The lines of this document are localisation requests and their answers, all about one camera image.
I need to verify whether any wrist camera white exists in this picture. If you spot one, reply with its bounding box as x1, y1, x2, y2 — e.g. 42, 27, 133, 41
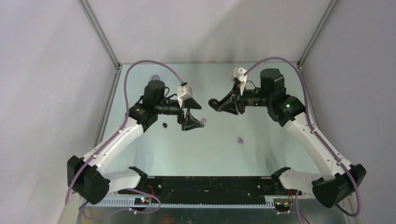
233, 67, 247, 96
177, 82, 193, 108

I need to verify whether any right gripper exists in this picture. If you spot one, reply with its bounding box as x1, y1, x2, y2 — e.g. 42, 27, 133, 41
217, 82, 271, 115

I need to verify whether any purple earbud charging case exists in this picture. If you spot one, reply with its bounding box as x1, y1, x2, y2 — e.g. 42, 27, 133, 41
150, 74, 160, 81

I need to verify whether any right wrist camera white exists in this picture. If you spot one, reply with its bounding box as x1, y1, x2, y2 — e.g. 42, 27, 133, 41
233, 67, 247, 96

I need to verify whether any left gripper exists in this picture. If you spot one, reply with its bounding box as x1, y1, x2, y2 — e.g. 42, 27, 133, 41
155, 97, 204, 131

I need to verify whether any purple cable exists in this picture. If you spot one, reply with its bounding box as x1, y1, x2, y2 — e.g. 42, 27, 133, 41
64, 60, 188, 222
242, 56, 362, 224

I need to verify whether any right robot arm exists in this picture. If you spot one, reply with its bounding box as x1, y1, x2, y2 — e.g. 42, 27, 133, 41
208, 68, 367, 208

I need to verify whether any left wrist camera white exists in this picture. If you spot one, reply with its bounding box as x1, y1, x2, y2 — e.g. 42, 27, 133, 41
177, 82, 193, 108

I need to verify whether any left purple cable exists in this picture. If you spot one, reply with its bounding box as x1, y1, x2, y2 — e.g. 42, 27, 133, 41
64, 60, 188, 222

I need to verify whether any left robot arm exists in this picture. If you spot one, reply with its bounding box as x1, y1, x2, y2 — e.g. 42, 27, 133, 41
67, 80, 204, 204

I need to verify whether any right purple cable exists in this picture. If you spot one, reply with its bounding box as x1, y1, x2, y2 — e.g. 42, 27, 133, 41
242, 56, 362, 224

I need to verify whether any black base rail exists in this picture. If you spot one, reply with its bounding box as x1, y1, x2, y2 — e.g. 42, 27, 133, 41
136, 176, 296, 204

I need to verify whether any purple earbud lower right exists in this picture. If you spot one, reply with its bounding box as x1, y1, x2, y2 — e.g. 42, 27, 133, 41
237, 137, 244, 144

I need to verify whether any grey slotted cable duct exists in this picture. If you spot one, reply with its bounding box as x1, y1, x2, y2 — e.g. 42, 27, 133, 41
86, 196, 275, 209

